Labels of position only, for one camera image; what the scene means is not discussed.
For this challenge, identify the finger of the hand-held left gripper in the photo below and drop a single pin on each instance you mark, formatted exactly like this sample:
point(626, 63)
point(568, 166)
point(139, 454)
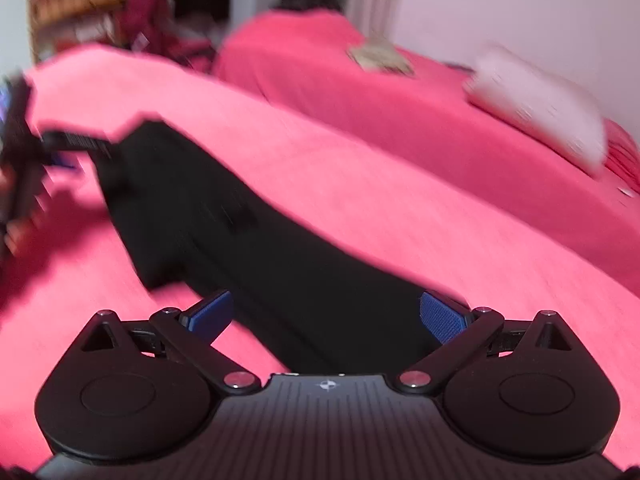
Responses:
point(75, 141)

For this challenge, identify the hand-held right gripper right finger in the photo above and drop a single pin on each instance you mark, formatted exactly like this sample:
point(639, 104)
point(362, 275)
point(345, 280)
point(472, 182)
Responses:
point(442, 317)

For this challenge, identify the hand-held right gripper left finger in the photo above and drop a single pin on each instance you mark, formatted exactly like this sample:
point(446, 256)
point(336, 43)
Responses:
point(212, 312)

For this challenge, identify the black pants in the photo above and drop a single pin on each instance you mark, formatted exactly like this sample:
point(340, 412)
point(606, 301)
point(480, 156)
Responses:
point(300, 285)

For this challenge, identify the wooden shelf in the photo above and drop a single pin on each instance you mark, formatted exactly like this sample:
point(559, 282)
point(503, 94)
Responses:
point(75, 10)

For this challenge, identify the maroon hanging garment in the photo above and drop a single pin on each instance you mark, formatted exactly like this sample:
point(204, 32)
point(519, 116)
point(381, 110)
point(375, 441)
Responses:
point(147, 10)

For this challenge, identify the pink bed cover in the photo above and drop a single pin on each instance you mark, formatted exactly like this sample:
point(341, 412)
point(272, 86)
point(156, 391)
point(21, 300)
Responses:
point(400, 110)

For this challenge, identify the pale pink embossed pillow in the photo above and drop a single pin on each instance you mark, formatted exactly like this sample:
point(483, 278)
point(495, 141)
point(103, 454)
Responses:
point(540, 110)

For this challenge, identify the folded red blanket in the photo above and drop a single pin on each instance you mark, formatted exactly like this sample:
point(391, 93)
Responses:
point(625, 155)

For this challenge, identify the beige garment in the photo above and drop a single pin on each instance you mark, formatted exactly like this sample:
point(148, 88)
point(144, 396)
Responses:
point(382, 56)

